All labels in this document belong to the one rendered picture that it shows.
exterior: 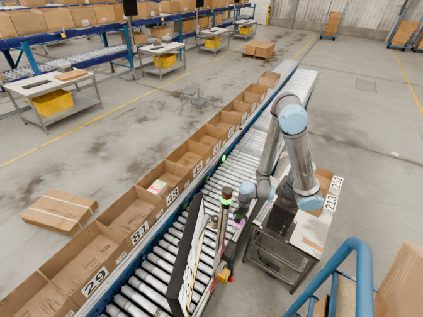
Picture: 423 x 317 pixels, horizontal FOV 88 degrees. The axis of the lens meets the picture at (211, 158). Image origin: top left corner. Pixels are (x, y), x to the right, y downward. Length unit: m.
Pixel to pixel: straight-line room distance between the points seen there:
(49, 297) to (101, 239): 0.41
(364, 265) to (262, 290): 2.08
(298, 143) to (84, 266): 1.53
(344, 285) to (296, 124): 0.60
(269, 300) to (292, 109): 2.01
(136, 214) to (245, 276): 1.35
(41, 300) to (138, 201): 0.84
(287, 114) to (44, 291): 1.70
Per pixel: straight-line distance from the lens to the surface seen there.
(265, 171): 1.41
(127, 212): 1.95
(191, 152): 2.42
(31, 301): 1.85
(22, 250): 3.30
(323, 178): 2.68
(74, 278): 1.79
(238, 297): 2.54
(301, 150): 1.13
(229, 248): 1.48
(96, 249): 1.84
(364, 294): 0.54
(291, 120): 1.00
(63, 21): 6.30
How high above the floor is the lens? 2.39
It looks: 40 degrees down
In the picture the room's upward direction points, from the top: 3 degrees clockwise
